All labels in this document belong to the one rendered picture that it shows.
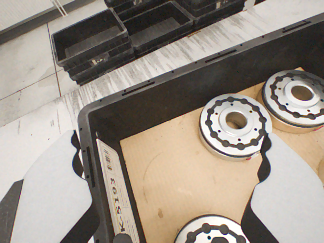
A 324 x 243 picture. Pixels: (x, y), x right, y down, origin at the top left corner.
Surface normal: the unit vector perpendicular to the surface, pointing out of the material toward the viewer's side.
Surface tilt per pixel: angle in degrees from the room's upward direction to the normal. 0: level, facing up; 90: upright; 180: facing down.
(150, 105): 90
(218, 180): 0
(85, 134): 0
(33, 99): 0
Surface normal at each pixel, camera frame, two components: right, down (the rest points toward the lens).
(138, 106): 0.35, 0.81
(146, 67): -0.15, -0.44
